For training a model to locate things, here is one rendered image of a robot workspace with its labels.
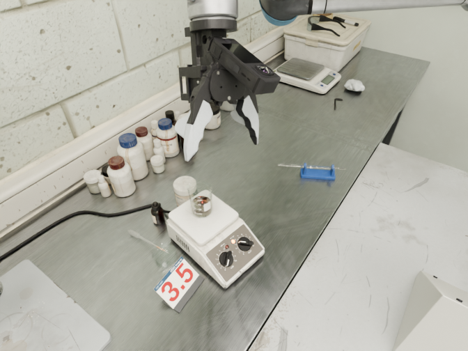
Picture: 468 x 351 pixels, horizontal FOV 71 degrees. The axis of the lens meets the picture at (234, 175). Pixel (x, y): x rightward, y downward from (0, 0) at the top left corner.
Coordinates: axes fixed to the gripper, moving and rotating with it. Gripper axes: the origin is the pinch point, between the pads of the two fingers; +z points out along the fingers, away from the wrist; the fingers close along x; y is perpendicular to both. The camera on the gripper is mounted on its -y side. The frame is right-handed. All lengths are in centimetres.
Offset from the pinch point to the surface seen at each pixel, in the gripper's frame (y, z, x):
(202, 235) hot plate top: 12.1, 20.3, -2.4
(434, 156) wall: 17, 37, -166
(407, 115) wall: 30, 14, -157
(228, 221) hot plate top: 11.0, 18.9, -8.8
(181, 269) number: 13.9, 27.5, 2.5
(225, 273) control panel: 6.3, 27.5, -3.5
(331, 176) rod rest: 9, 17, -47
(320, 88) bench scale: 38, -5, -84
